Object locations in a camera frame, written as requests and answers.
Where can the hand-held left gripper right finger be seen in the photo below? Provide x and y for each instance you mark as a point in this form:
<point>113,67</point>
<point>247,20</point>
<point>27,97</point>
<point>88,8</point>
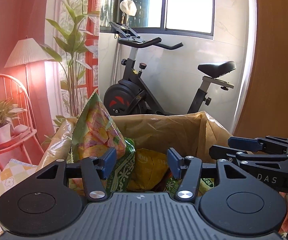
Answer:
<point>175,162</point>

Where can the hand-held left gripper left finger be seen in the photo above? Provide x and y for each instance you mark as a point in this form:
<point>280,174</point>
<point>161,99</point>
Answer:
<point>109,162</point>

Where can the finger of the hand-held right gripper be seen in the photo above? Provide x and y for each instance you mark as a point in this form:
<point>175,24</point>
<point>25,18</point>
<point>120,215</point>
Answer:
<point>243,144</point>
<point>223,153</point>

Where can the green snack packet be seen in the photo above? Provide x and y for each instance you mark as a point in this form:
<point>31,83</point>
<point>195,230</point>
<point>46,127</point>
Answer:
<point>206,185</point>
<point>124,170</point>

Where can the yellow snack packet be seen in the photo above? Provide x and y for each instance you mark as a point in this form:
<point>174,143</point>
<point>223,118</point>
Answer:
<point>149,165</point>

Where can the cardboard box with plastic liner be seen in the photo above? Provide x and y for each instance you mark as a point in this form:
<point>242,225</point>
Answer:
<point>163,132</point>

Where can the pastel patterned snack packet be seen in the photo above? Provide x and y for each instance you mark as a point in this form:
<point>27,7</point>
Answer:
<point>96,127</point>

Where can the black exercise bike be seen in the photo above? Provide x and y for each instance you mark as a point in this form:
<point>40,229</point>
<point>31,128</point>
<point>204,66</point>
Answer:
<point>124,92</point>

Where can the wooden board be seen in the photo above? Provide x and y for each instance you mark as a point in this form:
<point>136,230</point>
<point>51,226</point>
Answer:
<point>278,67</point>

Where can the checked floral tablecloth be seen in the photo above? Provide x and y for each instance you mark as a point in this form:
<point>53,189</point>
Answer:
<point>6,177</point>

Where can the sliding window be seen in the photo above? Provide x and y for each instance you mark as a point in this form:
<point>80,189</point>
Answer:
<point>188,5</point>

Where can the white cloth on pole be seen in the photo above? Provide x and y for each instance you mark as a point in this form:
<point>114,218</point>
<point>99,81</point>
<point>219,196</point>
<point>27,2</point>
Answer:
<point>128,7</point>

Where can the printed wall backdrop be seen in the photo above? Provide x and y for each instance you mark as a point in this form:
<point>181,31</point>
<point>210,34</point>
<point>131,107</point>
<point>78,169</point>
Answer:
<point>21,17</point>

